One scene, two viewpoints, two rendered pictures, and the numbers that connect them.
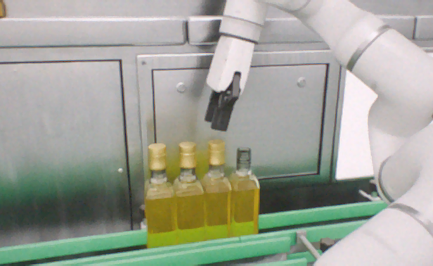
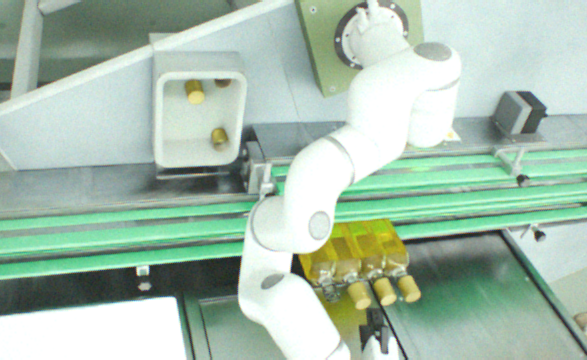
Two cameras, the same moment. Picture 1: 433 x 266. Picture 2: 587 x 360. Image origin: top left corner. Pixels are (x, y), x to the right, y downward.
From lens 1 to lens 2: 76 cm
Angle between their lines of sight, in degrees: 43
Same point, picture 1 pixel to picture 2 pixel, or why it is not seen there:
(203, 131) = (345, 333)
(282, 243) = not seen: hidden behind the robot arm
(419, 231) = (356, 158)
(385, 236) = (374, 159)
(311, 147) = (216, 328)
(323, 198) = (173, 282)
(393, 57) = (325, 325)
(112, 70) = not seen: outside the picture
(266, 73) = not seen: outside the picture
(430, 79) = (304, 297)
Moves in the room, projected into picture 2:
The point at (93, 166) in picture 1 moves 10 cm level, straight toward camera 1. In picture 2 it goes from (424, 301) to (434, 274)
